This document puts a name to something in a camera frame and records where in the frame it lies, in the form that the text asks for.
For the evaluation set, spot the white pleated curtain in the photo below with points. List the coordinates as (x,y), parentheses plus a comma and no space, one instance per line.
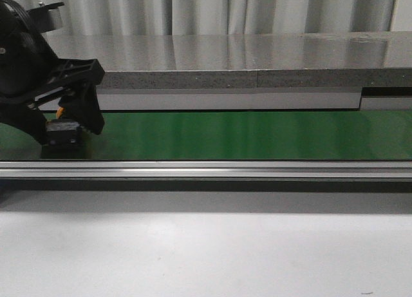
(214,17)

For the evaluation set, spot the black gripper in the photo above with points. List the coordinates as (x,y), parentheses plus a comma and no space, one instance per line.
(74,81)

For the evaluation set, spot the green conveyor belt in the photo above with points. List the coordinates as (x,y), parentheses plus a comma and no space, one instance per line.
(251,135)

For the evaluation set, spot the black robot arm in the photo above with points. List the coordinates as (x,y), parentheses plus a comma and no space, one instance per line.
(26,61)

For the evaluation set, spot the aluminium conveyor side rail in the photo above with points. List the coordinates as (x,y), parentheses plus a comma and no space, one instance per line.
(275,169)

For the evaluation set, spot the grey stone counter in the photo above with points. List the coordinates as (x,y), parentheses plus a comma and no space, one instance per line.
(338,71)

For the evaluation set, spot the black push button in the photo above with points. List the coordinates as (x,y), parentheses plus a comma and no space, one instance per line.
(63,131)

